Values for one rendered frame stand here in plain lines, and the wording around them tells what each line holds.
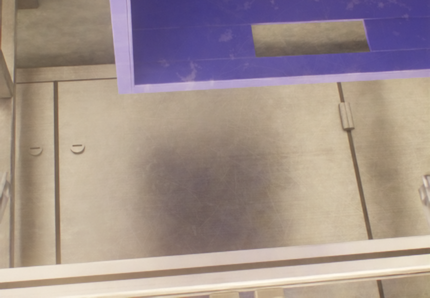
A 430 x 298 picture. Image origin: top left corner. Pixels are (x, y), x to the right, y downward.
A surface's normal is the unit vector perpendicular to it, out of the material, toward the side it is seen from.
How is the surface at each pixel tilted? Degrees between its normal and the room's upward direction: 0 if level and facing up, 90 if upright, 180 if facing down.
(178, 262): 90
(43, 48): 0
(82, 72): 90
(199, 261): 90
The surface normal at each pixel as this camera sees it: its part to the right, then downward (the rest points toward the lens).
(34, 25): 0.11, 0.90
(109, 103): 0.08, -0.43
